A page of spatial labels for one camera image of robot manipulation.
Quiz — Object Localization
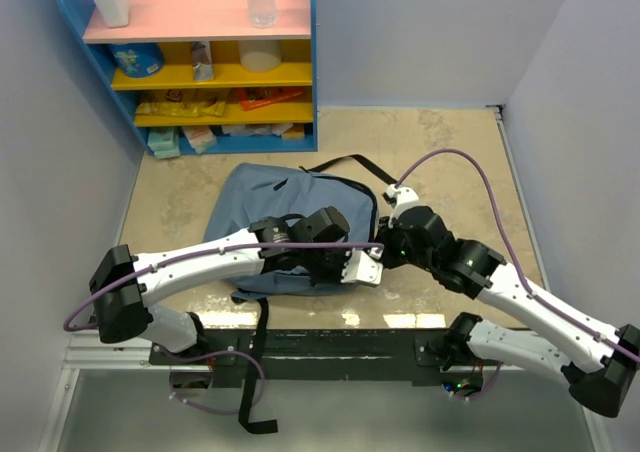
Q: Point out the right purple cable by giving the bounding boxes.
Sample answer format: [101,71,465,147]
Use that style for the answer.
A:
[397,148,640,402]

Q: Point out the blue grey backpack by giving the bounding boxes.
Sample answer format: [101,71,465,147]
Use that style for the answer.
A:
[202,154,396,436]

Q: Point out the blue wooden shelf unit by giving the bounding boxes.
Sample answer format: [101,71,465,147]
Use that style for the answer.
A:
[57,0,318,154]

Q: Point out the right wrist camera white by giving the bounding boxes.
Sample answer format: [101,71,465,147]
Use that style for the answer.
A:
[383,184,420,227]

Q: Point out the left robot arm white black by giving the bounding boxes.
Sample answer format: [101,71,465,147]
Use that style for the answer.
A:
[89,206,350,364]

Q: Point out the pink white tissue pack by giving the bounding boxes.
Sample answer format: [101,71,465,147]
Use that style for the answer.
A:
[182,125,217,154]

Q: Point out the teal tissue packs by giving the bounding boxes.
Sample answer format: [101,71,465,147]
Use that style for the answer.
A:
[147,127,181,159]

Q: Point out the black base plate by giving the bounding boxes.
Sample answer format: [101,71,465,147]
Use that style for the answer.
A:
[148,327,505,389]

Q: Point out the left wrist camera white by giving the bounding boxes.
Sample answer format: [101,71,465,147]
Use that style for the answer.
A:
[340,248,384,287]

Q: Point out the silver snack pouch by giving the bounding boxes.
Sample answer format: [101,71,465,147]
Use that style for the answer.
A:
[190,41,214,82]

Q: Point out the purple cable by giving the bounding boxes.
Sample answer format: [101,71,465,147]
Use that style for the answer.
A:
[62,241,386,416]
[397,148,640,402]

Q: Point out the white round container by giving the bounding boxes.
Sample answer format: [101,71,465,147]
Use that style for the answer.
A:
[238,40,282,73]

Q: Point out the blue snack cup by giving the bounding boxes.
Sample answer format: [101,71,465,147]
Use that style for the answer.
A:
[108,43,164,79]

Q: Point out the yellow sponge block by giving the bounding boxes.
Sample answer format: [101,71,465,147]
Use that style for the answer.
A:
[281,124,306,141]

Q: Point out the yellow snack bag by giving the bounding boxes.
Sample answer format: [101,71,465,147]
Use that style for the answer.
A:
[135,89,230,119]

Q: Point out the orange snack pack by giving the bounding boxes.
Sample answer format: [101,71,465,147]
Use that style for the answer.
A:
[235,86,305,111]

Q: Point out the aluminium rail frame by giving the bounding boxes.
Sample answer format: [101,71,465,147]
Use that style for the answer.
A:
[59,109,594,451]

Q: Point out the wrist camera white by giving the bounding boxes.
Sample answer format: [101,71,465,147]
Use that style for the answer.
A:
[340,248,384,287]
[383,184,420,227]

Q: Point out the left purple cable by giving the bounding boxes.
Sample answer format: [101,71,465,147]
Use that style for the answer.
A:
[62,241,386,416]

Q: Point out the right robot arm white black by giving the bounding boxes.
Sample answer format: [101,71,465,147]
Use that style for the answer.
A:
[376,206,639,418]

